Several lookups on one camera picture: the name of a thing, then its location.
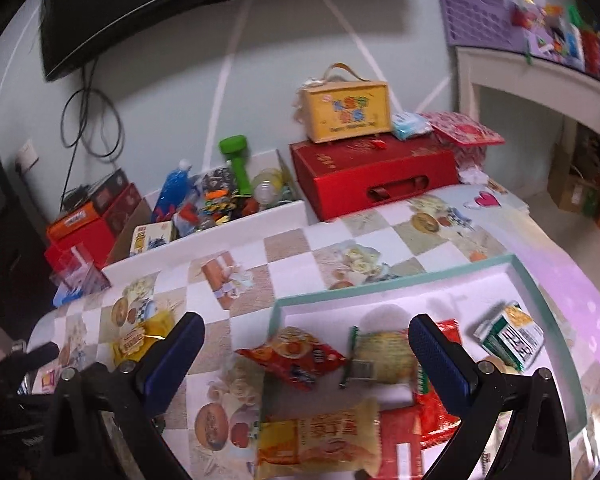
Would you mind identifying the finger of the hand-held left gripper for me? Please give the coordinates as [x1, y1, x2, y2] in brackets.
[7, 341, 61, 373]

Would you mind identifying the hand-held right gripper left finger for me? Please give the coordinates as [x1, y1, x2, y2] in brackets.
[45, 311, 206, 480]

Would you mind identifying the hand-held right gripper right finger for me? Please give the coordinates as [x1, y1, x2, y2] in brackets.
[409, 314, 578, 480]

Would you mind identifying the yellow clear snack packet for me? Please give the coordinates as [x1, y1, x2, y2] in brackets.
[111, 310, 178, 368]

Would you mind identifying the small red snack packet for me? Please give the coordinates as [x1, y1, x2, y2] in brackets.
[412, 319, 463, 448]

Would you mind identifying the green-wrapped round cake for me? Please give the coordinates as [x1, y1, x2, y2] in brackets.
[340, 325, 418, 390]

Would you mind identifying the green white bold-print packet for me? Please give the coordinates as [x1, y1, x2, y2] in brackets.
[472, 302, 546, 373]

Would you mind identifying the white tray with teal rim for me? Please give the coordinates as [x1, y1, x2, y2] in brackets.
[267, 254, 588, 480]

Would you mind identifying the red patterned snack packet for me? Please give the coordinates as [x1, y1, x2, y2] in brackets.
[377, 405, 426, 480]

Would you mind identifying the red triangular snack packet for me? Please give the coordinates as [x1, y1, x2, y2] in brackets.
[235, 326, 348, 391]

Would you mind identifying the yellow swiss roll packet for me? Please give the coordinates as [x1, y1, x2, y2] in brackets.
[254, 397, 383, 480]

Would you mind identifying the blue paper pad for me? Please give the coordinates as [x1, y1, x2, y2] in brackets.
[52, 285, 81, 308]

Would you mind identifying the clear plastic box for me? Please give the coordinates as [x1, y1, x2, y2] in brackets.
[50, 242, 112, 293]

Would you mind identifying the black cabinet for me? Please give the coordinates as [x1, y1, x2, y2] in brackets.
[0, 120, 56, 351]

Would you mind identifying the large red box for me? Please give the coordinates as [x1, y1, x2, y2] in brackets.
[44, 182, 143, 271]

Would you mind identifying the small yellow white box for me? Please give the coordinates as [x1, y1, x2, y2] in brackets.
[130, 221, 173, 257]

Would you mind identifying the white cardboard box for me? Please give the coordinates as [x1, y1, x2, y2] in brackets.
[102, 149, 308, 281]

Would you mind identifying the long orange box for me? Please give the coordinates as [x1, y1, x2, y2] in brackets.
[47, 169, 131, 241]

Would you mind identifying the checkered printed tablecloth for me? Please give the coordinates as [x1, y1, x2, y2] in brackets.
[25, 180, 600, 480]

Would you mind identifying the black power adapter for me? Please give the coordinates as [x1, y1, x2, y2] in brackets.
[62, 185, 93, 206]

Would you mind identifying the bag of colourful toys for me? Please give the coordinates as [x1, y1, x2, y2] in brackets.
[172, 166, 241, 233]

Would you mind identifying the blue plastic bottle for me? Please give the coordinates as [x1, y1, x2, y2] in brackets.
[152, 160, 196, 223]

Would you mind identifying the clear plastic bottle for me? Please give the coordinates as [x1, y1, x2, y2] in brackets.
[250, 167, 288, 208]

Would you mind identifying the red gift box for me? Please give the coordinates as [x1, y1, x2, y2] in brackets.
[289, 132, 458, 222]

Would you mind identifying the green dumbbell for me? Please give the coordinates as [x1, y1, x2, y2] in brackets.
[218, 136, 253, 197]

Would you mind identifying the brown cardboard box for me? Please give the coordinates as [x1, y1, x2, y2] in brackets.
[547, 145, 600, 218]

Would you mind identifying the pink red patterned bag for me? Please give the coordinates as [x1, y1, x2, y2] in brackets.
[422, 110, 506, 171]

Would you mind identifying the light blue packet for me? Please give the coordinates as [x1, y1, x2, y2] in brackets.
[391, 110, 433, 141]

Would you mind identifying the white shelf unit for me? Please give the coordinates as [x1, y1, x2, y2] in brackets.
[455, 45, 600, 201]

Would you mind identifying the black television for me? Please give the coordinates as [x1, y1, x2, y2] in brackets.
[40, 0, 426, 83]

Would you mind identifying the purple plastic basket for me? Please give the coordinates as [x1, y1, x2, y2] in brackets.
[432, 0, 600, 68]

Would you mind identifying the white wall socket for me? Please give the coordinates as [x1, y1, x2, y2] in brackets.
[16, 141, 42, 173]

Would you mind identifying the yellow gift box with handle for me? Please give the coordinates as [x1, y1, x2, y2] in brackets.
[295, 62, 392, 145]

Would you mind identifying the black cable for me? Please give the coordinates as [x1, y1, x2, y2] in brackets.
[60, 57, 126, 201]

